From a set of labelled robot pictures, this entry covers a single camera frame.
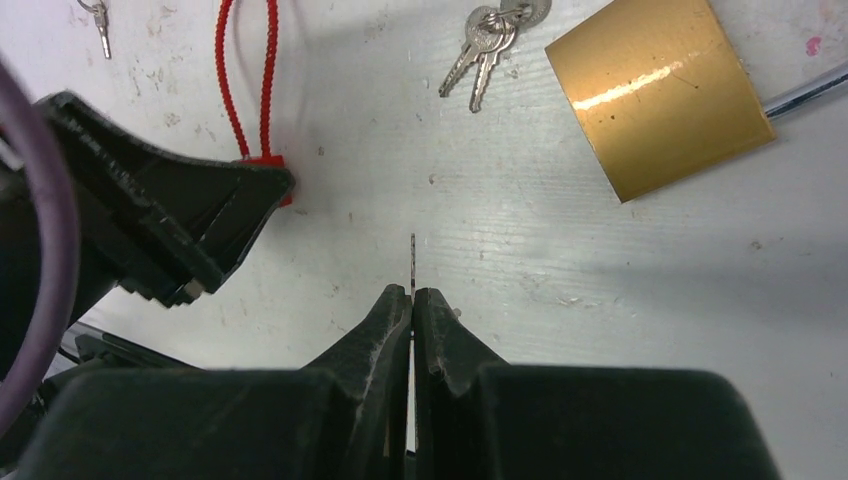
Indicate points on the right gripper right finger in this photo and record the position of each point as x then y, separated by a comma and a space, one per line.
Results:
480, 417

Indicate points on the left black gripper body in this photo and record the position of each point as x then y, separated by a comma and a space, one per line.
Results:
40, 252

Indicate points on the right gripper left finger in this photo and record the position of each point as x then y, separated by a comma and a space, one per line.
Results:
342, 416

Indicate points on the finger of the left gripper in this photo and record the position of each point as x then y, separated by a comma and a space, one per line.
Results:
162, 225

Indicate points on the red cable padlock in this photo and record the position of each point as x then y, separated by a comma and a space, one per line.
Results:
267, 157

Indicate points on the blue lock keys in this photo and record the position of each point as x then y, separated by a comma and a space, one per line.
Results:
99, 11

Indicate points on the red lock keys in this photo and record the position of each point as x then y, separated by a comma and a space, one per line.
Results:
412, 264

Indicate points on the loose silver keys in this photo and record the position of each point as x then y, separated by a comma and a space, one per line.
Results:
489, 32

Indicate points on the brass padlock short shackle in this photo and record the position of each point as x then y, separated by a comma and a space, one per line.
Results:
661, 94

